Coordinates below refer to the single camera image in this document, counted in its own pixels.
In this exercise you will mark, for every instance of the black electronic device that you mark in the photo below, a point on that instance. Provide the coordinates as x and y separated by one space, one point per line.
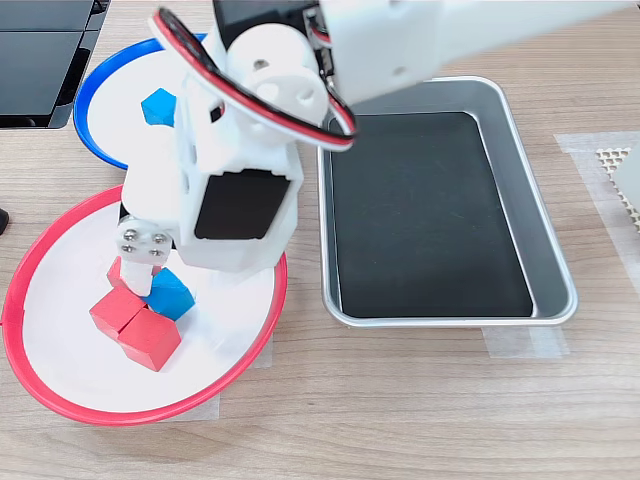
35 65

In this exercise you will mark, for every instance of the red-rimmed white plate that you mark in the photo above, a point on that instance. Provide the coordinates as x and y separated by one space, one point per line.
75 360

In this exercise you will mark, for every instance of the pale perforated base plate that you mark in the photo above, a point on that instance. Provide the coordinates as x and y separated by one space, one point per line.
612 159

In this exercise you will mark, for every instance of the small black object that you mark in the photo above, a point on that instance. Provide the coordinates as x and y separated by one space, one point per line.
3 222

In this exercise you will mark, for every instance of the black tray mat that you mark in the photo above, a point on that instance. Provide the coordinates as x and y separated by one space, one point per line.
425 225

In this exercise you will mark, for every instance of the steel tray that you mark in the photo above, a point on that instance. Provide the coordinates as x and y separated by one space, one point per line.
550 260

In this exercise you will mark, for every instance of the blue cube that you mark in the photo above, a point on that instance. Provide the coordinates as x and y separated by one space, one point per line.
157 107
170 297

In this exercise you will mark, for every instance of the blue-rimmed white plate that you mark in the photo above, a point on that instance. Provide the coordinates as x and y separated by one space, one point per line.
115 100

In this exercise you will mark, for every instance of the red cube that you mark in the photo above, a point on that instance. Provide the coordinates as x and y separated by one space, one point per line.
115 275
150 340
115 310

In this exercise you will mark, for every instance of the clear tape strip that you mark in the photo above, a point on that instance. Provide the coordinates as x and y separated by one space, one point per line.
525 342

